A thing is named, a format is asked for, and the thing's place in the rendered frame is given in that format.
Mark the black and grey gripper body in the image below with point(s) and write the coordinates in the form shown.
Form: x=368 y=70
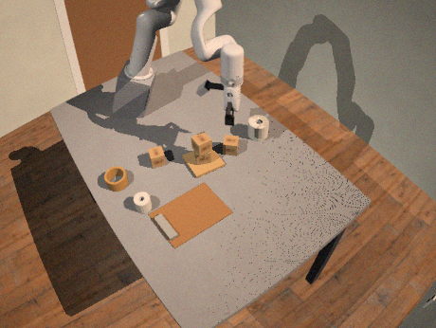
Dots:
x=232 y=94

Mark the tan cardboard carton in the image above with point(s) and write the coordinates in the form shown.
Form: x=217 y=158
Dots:
x=203 y=159
x=230 y=145
x=201 y=143

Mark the white cylinder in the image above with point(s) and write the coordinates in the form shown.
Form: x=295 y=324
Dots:
x=143 y=202

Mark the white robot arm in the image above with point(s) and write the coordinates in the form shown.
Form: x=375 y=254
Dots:
x=163 y=13

